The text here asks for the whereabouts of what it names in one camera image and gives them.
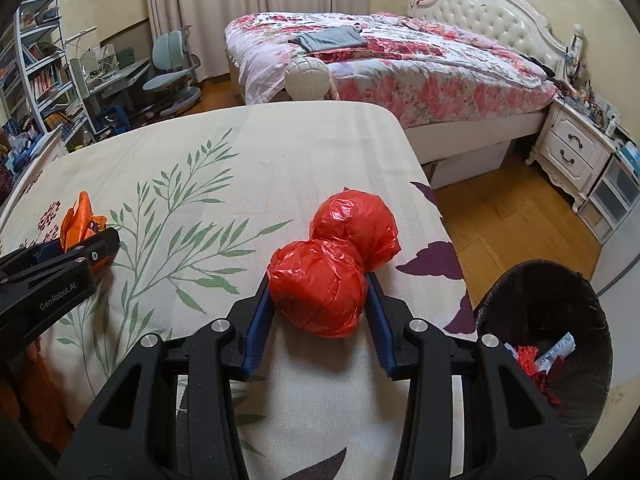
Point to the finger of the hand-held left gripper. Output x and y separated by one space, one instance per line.
102 247
30 255

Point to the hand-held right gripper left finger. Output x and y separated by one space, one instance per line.
257 325

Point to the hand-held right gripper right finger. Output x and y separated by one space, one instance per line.
382 330

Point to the orange plastic bag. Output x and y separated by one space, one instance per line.
80 220

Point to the red plastic bag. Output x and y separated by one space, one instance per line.
320 285

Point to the black trash bin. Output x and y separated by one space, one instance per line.
530 300

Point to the white blue powder packet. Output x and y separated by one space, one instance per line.
557 347

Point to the blue stool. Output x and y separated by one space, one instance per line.
110 117

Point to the grey study desk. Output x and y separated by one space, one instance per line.
120 72

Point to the white bookshelf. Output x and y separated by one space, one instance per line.
45 75

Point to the white cardboard box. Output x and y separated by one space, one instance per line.
465 167

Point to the blue-grey desk chair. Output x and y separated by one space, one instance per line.
170 47

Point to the white volleyball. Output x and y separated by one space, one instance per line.
306 77

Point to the white nightstand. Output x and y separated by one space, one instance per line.
570 145

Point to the cream curtains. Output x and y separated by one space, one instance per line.
225 10

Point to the pink floral quilt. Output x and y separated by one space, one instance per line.
425 65

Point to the plastic drawer unit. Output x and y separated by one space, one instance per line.
615 195

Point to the grey folded clothing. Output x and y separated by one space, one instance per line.
330 37

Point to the nightstand clutter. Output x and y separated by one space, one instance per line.
585 95

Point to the white tufted headboard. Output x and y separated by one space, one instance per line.
500 15

